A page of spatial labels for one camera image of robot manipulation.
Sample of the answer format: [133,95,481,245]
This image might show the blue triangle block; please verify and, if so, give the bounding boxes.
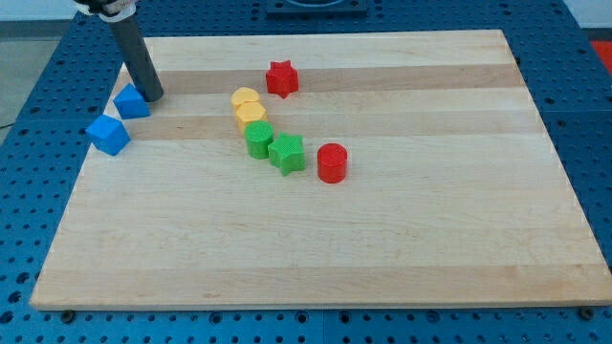
[113,83,151,119]

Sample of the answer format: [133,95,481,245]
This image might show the robot arm end white collar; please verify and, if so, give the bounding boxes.
[74,0,138,23]

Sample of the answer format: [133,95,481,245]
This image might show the blue cube block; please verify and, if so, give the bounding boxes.
[85,115,130,156]

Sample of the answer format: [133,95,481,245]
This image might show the green star block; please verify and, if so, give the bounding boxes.
[268,132,306,176]

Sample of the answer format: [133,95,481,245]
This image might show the red cylinder block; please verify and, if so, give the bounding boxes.
[317,142,348,183]

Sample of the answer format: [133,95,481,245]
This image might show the green cylinder block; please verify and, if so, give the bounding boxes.
[244,120,273,160]

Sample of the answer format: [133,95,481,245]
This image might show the yellow hexagon block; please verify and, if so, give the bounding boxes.
[234,102,268,133]

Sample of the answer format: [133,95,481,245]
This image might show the wooden board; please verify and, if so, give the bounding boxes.
[31,30,611,311]

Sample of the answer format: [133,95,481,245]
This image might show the red star block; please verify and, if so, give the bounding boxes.
[265,60,299,98]

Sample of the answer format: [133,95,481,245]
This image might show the yellow heart block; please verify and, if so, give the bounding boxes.
[229,87,261,112]

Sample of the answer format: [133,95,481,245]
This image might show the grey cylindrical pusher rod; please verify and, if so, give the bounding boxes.
[109,15,164,102]

